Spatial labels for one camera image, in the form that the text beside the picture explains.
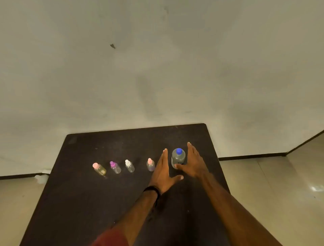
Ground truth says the person's left forearm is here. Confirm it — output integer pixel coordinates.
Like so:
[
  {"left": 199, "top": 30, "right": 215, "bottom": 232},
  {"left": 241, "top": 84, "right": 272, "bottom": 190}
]
[{"left": 111, "top": 190, "right": 159, "bottom": 246}]

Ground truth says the black wristband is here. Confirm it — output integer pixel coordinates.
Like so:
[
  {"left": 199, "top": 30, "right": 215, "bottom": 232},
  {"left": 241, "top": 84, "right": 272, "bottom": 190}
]
[{"left": 143, "top": 186, "right": 162, "bottom": 199}]

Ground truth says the person's left red sleeve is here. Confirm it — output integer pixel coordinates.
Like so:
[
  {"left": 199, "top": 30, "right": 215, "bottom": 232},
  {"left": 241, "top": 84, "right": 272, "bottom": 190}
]
[{"left": 91, "top": 228, "right": 130, "bottom": 246}]

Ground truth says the person's right hand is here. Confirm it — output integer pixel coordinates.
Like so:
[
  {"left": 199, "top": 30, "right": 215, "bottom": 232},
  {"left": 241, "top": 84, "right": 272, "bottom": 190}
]
[{"left": 174, "top": 142, "right": 211, "bottom": 181}]

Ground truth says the person's left hand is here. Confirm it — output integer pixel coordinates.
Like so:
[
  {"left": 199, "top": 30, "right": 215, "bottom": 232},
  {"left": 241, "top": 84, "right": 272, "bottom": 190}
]
[{"left": 148, "top": 148, "right": 185, "bottom": 195}]

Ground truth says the person's right forearm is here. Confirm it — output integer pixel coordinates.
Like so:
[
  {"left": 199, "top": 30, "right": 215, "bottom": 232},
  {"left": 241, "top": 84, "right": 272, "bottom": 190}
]
[{"left": 201, "top": 173, "right": 283, "bottom": 246}]

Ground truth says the large clear bottle blue label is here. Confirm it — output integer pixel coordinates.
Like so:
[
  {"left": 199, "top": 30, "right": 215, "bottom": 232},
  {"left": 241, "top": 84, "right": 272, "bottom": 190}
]
[{"left": 171, "top": 150, "right": 186, "bottom": 170}]

